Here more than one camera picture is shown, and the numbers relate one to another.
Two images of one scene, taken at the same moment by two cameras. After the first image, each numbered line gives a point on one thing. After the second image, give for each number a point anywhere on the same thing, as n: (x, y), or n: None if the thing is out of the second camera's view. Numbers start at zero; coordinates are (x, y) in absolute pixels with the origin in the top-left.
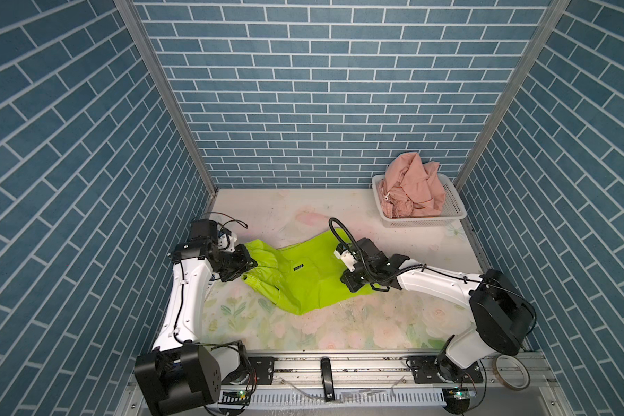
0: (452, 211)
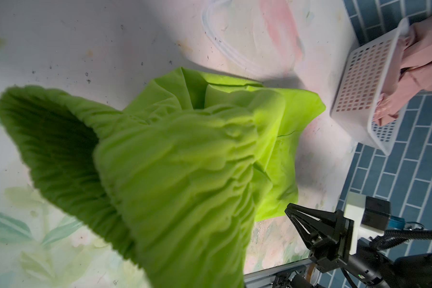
0: (364, 81)
